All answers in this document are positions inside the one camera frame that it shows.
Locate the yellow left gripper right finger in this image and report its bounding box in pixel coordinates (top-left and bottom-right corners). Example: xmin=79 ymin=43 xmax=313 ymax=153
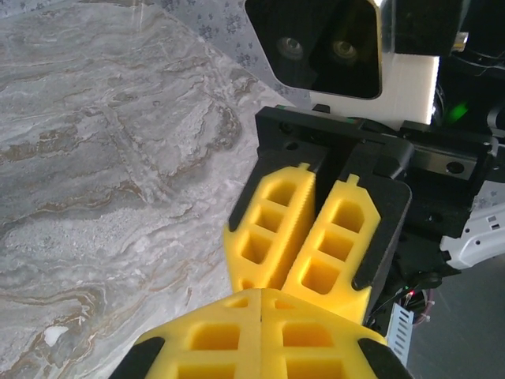
xmin=260 ymin=287 xmax=414 ymax=379

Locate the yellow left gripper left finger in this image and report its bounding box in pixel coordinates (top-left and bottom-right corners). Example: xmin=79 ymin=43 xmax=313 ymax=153
xmin=109 ymin=288 xmax=264 ymax=379

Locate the white slotted cable duct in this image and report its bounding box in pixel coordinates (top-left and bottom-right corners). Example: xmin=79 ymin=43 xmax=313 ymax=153
xmin=385 ymin=302 xmax=414 ymax=366

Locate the small circuit board with wires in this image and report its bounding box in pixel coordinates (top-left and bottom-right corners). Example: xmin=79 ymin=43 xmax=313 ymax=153
xmin=366 ymin=271 xmax=442 ymax=329

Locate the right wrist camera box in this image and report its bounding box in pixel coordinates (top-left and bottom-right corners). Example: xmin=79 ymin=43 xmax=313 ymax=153
xmin=244 ymin=0 xmax=441 ymax=124

